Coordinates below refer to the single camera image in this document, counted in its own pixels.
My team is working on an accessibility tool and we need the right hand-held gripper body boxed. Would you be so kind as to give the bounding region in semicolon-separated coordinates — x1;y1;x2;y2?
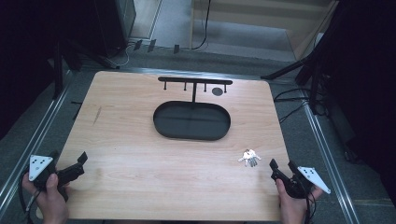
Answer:
270;166;332;200

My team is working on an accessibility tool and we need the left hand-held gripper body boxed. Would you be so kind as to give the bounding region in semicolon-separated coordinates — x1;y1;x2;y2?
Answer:
28;154;86;202

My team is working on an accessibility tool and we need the silver bunch of keys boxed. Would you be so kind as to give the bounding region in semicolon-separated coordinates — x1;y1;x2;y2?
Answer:
237;148;262;168

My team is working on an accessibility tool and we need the black key rack with tray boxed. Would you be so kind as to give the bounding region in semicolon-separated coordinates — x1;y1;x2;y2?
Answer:
152;76;234;142

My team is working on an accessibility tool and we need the person's right hand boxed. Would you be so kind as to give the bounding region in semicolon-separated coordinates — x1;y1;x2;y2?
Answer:
275;178;325;224

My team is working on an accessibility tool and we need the person's left hand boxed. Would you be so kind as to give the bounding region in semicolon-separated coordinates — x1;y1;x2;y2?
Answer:
21;173;71;224

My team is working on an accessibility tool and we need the black metal stand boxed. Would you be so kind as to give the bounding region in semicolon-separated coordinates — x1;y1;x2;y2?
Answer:
261;46;332;116
50;38;83;101

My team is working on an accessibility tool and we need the dark cabinet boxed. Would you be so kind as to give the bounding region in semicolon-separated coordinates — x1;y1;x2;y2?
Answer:
92;0;137;59

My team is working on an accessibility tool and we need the metal floor rail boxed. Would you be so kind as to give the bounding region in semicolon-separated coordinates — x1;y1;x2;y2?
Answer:
301;98;362;224
0;69;80;204

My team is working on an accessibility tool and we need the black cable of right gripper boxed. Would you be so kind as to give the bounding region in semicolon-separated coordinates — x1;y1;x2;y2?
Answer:
304;190;318;224

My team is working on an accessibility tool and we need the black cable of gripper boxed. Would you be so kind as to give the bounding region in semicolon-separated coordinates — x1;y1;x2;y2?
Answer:
304;190;318;224
17;169;42;224

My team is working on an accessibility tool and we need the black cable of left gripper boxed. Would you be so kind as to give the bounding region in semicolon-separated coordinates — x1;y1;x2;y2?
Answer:
17;169;42;224

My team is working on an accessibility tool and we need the black floor cable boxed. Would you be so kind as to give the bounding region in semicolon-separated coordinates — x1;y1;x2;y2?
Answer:
273;88;316;124

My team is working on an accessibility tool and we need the white floor cable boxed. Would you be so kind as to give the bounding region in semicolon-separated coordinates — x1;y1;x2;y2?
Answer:
105;42;135;68

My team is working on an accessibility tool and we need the black hanging cable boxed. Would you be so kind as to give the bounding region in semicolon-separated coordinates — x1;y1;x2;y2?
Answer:
191;0;213;51

